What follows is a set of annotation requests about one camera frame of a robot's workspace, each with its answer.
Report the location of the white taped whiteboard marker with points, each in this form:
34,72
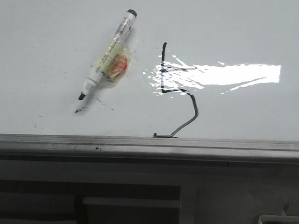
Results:
112,49

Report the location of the white whiteboard with aluminium frame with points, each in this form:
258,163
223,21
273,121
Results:
196,80

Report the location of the grey metal frame structure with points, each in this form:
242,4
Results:
37,202

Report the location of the white wire rack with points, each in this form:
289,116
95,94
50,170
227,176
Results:
279,219

